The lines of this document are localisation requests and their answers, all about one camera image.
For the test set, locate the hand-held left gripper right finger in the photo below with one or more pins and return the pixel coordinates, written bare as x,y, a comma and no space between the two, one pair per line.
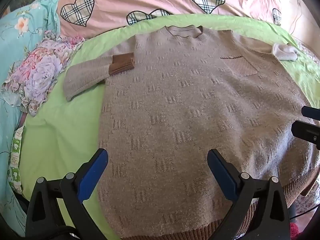
223,175

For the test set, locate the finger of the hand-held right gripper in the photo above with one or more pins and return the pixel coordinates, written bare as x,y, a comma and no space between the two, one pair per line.
306,130
312,113

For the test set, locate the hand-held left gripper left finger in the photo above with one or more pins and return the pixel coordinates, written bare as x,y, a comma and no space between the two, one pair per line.
93,172

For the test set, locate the beige knitted sweater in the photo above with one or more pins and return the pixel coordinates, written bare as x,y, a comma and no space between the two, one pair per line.
190,100

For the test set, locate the light green bed sheet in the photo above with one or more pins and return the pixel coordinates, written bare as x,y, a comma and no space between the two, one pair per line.
60,135

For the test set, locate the white sock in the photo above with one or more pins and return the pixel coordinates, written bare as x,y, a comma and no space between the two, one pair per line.
285,52

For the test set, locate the green cartoon print cloth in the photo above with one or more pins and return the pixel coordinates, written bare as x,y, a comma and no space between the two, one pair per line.
15,160

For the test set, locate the purple pink floral cloth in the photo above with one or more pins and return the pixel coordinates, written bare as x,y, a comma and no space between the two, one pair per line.
42,67

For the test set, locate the teal floral bed sheet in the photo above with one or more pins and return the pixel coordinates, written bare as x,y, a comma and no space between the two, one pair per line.
25,12

